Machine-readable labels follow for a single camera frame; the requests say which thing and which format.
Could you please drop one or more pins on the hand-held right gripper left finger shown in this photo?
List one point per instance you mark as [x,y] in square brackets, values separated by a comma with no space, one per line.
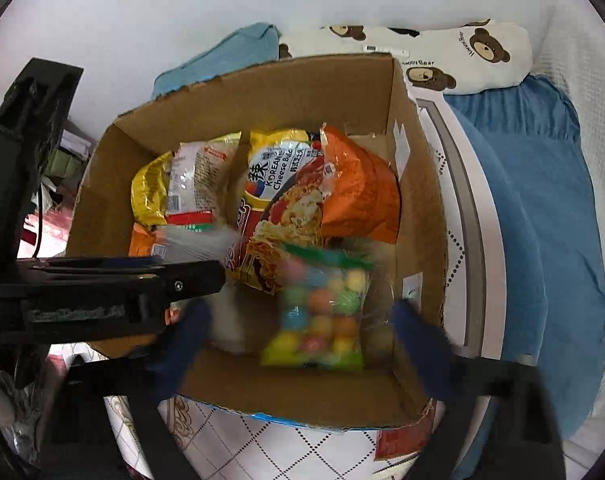
[182,350]

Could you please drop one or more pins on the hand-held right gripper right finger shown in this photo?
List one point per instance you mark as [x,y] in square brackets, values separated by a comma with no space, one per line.
[422,350]

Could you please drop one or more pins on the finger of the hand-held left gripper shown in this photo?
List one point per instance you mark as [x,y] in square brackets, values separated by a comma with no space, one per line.
[182,280]
[27,160]

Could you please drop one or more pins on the orange snack packet with barcode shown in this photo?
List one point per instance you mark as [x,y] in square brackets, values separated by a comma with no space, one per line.
[140,245]

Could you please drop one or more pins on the glossy yellow snack packet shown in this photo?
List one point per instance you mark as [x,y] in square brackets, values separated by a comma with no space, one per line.
[147,195]

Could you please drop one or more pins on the clear red-label snack packet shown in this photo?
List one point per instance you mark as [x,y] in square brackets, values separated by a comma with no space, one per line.
[195,185]

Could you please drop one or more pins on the colourful candy ball bag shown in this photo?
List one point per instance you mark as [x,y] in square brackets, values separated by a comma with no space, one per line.
[322,310]

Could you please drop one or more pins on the cardboard box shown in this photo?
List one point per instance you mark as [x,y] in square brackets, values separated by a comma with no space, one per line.
[292,395]

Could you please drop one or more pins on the instant noodle packet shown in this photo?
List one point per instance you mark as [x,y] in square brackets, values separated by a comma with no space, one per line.
[282,210]

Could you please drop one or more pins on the large orange snack packet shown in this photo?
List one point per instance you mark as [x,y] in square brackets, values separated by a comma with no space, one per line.
[362,195]

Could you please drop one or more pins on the olive padded vest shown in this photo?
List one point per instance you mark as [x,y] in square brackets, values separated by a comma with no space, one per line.
[65,165]

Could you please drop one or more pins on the floral printed quilt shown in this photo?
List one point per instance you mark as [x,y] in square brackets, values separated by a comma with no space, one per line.
[292,455]

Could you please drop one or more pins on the blue bedsheet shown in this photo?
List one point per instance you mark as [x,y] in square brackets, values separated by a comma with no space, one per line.
[547,210]

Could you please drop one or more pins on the light blue folded towel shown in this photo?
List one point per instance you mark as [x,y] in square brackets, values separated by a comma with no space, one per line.
[222,60]

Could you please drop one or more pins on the bear print pillow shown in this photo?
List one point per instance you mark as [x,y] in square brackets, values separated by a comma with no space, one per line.
[482,60]

